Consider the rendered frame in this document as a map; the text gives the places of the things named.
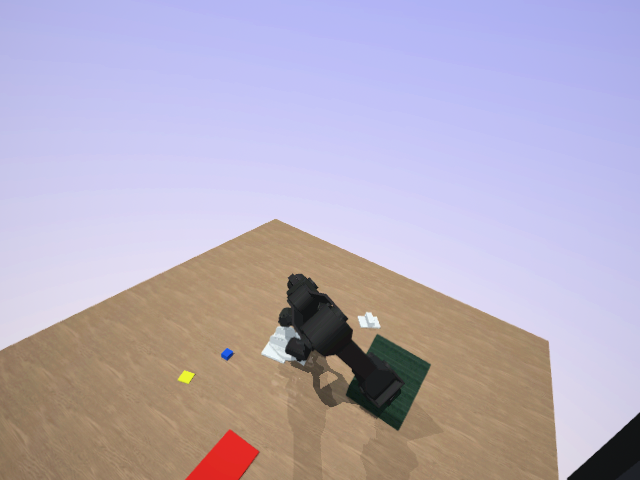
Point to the yellow flat square tile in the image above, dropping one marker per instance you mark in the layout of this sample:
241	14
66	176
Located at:
186	377

